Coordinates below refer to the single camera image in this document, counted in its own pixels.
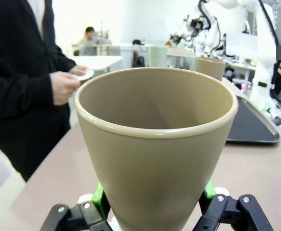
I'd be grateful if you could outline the mint green plastic cup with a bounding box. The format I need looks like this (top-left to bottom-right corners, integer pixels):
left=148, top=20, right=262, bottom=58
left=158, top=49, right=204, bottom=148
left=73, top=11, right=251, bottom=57
left=148, top=46, right=168, bottom=68

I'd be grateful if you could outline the person's left hand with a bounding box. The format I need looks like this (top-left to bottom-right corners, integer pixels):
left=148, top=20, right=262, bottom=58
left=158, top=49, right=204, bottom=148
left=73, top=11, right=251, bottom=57
left=69, top=65, right=88, bottom=77

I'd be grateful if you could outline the black plastic tray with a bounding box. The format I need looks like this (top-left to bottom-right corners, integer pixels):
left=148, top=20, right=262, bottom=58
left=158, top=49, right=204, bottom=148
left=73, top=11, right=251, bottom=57
left=223, top=95, right=281, bottom=145

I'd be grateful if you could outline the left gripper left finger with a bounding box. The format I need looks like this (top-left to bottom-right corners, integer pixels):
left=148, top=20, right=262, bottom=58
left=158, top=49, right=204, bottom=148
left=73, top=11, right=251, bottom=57
left=39, top=181, right=112, bottom=231

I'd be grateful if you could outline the person in black cardigan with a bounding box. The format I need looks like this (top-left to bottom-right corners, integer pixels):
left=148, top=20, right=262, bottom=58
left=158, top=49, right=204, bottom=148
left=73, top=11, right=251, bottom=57
left=0, top=0, right=78, bottom=182

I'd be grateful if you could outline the person's left forearm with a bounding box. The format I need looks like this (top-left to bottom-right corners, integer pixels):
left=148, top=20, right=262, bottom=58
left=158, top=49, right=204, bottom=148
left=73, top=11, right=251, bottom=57
left=54, top=44, right=78, bottom=71

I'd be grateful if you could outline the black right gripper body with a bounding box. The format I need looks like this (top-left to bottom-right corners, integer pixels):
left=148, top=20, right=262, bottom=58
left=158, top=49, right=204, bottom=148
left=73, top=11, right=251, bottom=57
left=169, top=33, right=187, bottom=44

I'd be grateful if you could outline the white monitor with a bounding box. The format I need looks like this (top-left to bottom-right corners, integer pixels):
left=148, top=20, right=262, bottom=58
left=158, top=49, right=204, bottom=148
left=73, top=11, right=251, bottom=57
left=226, top=31, right=259, bottom=58

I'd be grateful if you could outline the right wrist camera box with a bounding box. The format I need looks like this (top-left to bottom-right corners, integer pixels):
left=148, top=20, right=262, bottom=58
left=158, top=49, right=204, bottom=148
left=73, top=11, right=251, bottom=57
left=189, top=16, right=204, bottom=30

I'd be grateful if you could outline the person's right hand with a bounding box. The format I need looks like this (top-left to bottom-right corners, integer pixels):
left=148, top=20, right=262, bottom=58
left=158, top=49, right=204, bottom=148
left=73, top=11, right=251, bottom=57
left=50, top=71, right=81, bottom=106

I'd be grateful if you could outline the white rounded table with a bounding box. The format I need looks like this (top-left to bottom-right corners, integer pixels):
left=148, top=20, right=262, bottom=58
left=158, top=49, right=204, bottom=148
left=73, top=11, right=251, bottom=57
left=69, top=55, right=124, bottom=72

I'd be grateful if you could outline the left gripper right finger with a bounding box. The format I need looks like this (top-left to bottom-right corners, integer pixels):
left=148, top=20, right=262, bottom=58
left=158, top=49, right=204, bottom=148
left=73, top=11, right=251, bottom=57
left=192, top=179, right=275, bottom=231

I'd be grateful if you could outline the beige plastic cup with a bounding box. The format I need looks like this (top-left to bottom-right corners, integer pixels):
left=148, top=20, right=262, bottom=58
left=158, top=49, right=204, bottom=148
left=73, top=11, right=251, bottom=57
left=194, top=57, right=227, bottom=82
left=74, top=67, right=239, bottom=231

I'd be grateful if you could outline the person's right forearm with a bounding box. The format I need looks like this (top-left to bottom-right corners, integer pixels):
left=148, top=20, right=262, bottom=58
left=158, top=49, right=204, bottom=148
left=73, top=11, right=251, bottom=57
left=0, top=72, right=55, bottom=119

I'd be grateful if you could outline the seated man at desk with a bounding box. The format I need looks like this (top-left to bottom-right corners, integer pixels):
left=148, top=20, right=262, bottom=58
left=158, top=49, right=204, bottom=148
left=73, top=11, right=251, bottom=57
left=79, top=26, right=112, bottom=56

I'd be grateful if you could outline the white scalloped coaster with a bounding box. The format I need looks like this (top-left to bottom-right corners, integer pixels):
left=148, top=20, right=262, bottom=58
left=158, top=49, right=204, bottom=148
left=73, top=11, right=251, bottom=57
left=72, top=69, right=95, bottom=82
left=107, top=213, right=121, bottom=231

